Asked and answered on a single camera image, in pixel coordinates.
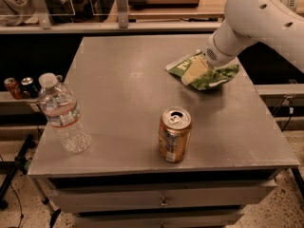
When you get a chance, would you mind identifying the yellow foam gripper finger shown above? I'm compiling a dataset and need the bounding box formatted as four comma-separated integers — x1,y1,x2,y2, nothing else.
181,57,208,86

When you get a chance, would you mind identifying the green jalapeno chip bag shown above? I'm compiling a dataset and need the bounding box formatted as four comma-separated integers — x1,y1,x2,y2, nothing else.
165,50,239,91

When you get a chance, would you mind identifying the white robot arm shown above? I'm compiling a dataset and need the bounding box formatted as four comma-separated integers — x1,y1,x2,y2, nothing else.
202,0,304,85

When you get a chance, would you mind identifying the gold soda can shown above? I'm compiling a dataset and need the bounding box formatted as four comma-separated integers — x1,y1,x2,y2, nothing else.
159,106,192,162

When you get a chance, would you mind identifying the grey drawer cabinet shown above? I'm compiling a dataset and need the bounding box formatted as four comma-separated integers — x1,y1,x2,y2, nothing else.
28,34,297,228

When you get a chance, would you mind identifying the clear plastic water bottle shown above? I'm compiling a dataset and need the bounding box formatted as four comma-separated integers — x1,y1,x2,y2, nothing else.
38,73,91,154

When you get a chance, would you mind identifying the blue soda can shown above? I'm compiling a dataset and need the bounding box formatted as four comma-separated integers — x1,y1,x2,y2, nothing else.
21,77,39,98

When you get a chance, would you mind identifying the red soda can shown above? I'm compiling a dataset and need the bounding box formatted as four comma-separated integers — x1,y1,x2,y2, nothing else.
4,77,23,100

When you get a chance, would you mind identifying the grey cloth bundle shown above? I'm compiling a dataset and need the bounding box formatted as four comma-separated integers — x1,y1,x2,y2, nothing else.
0,0,73,27

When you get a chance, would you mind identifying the black tripod stand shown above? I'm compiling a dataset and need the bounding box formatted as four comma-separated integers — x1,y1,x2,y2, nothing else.
0,135,35,210

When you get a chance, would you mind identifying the middle metal bracket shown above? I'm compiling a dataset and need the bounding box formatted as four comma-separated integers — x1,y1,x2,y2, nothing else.
116,0,128,29

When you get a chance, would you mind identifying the metal bracket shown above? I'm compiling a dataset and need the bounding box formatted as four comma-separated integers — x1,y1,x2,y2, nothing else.
31,0,52,29
116,0,128,29

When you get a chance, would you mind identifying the upper drawer handle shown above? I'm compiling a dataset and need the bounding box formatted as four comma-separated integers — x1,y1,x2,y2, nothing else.
159,197,169,208

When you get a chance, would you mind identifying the left metal bracket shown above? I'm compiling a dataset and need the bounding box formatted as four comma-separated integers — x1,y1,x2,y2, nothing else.
31,0,52,29

